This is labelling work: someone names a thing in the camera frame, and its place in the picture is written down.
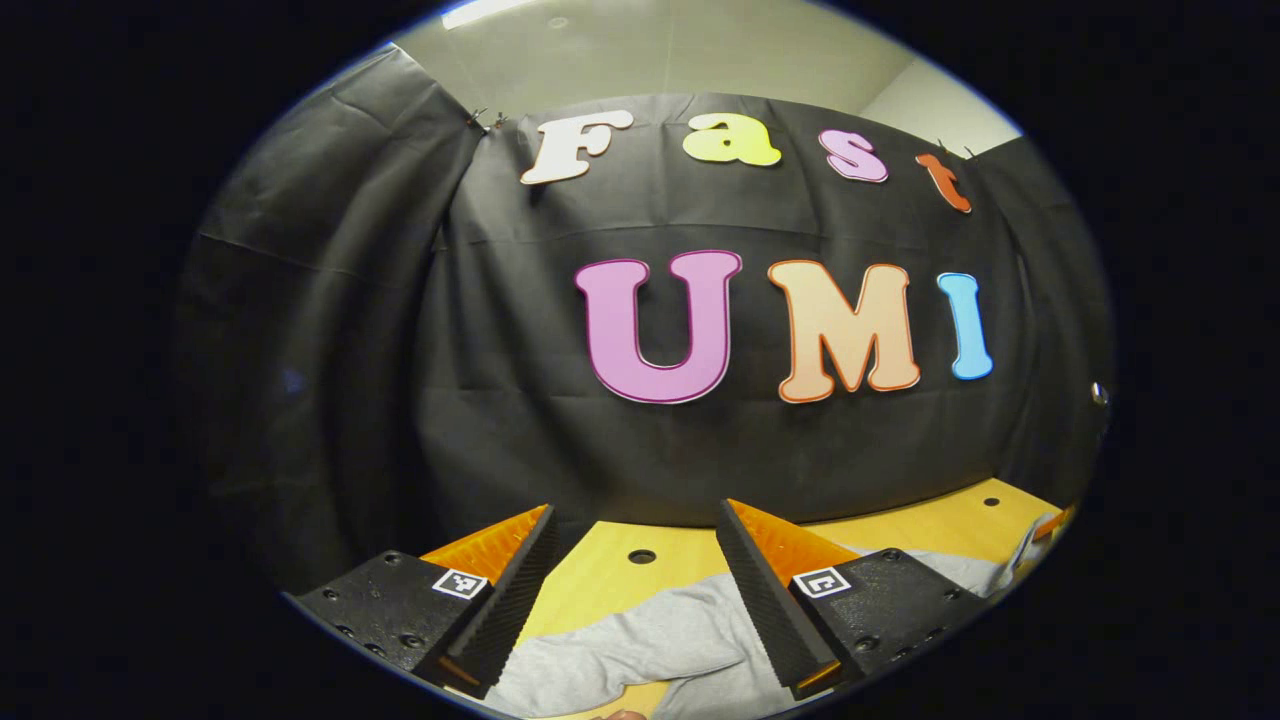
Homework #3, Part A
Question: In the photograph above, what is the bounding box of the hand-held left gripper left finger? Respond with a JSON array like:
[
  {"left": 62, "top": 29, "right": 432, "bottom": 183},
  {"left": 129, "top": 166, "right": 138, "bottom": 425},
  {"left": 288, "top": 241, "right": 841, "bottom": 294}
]
[{"left": 285, "top": 503, "right": 561, "bottom": 701}]

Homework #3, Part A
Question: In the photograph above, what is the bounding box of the black backdrop cloth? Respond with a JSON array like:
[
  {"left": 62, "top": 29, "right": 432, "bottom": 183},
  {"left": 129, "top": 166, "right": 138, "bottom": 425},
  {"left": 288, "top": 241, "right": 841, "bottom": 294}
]
[{"left": 170, "top": 45, "right": 1116, "bottom": 601}]

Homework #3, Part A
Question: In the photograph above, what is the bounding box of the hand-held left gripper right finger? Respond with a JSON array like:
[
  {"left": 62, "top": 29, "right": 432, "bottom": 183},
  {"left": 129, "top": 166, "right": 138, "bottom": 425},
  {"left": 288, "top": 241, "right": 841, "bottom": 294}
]
[{"left": 716, "top": 498, "right": 986, "bottom": 701}]

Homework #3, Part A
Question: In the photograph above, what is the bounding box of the grey sweatshirt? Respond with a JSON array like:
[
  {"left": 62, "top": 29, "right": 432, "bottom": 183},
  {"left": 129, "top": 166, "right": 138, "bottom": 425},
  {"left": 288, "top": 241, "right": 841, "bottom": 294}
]
[{"left": 485, "top": 515, "right": 1061, "bottom": 720}]

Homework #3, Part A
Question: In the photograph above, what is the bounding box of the ceiling light panel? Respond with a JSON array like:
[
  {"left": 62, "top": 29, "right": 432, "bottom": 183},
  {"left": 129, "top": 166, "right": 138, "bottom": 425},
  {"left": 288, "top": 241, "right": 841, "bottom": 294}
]
[{"left": 443, "top": 0, "right": 541, "bottom": 29}]

